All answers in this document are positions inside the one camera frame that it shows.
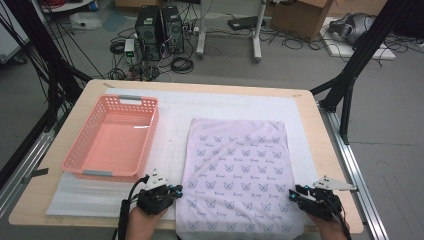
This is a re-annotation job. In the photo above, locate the white foam mat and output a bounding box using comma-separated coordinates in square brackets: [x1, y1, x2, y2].
[45, 87, 331, 225]

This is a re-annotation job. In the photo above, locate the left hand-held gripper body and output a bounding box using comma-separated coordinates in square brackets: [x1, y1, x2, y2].
[136, 169, 174, 216]

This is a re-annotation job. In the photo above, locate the coiled black cable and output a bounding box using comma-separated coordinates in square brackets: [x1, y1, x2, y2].
[170, 56, 195, 75]

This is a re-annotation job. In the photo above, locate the flat black device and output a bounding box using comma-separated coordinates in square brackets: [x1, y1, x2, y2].
[227, 15, 267, 32]

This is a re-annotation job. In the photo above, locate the round white table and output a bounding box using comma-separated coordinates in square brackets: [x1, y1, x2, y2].
[39, 0, 96, 14]

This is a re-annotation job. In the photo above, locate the white printed cloth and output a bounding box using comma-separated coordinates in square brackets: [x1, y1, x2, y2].
[175, 117, 306, 240]

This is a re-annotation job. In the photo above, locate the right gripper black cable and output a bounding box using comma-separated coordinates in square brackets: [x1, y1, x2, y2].
[319, 191, 353, 240]

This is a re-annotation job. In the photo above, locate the white foam board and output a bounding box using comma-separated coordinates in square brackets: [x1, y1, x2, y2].
[319, 16, 397, 61]

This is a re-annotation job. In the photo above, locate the pink plastic basket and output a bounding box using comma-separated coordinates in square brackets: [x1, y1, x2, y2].
[60, 94, 160, 184]

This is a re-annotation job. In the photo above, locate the small white device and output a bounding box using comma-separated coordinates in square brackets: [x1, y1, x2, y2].
[123, 38, 136, 65]

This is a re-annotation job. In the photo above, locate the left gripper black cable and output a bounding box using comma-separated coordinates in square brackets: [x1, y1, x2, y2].
[117, 174, 150, 240]

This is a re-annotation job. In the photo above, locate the person's right hand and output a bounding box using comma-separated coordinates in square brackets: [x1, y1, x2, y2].
[306, 212, 351, 240]

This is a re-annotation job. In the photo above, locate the grey metal bracket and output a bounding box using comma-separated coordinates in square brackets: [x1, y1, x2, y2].
[21, 167, 50, 185]

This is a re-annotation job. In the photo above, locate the white metal stand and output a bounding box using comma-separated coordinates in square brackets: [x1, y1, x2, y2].
[195, 0, 268, 64]

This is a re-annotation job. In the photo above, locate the large cardboard box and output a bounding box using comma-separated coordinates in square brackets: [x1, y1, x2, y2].
[269, 0, 334, 42]

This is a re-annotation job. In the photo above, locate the grey headset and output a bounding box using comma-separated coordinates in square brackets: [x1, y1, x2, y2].
[328, 12, 376, 46]

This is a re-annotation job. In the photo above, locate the black computer tower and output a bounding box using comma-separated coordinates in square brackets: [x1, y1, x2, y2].
[160, 5, 185, 55]
[134, 5, 164, 62]

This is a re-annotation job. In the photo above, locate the aluminium rail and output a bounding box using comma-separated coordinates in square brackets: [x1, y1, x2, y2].
[318, 103, 389, 240]
[0, 109, 68, 218]

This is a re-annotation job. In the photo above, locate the clear plastic bag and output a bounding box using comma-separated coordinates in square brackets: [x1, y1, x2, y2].
[69, 11, 103, 31]

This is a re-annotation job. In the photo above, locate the person's left hand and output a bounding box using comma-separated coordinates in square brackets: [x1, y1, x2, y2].
[125, 204, 169, 240]

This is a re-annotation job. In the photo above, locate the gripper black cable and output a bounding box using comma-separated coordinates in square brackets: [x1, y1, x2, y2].
[319, 191, 353, 240]
[117, 174, 150, 240]

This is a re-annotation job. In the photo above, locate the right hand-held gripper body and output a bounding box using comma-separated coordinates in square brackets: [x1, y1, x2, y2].
[299, 175, 358, 221]

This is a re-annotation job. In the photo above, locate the black frame post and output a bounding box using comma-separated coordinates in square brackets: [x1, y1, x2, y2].
[309, 0, 414, 145]
[0, 0, 93, 133]

